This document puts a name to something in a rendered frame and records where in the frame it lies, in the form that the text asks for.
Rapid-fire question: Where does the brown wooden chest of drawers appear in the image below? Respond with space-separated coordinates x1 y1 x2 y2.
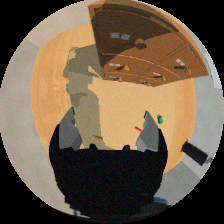
88 0 209 83

